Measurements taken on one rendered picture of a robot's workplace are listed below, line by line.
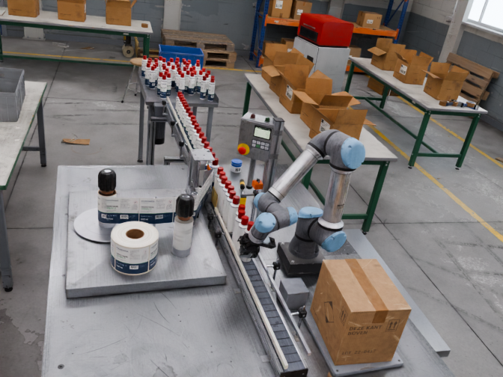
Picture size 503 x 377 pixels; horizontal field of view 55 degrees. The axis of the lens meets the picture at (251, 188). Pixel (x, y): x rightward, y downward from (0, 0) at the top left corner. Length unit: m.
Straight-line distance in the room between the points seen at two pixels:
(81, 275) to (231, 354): 0.71
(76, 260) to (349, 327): 1.18
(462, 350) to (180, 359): 2.24
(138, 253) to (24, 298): 1.49
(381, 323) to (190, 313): 0.76
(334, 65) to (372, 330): 6.21
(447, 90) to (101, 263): 4.86
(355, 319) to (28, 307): 2.19
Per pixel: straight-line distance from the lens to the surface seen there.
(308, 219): 2.27
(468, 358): 3.62
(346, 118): 3.81
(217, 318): 2.05
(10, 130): 3.73
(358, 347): 1.93
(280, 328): 1.99
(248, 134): 2.26
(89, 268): 2.20
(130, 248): 2.07
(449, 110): 5.96
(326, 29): 7.53
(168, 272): 2.17
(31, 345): 3.15
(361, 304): 1.82
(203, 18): 9.76
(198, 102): 4.23
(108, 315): 2.05
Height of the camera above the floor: 2.24
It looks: 28 degrees down
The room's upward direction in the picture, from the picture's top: 9 degrees clockwise
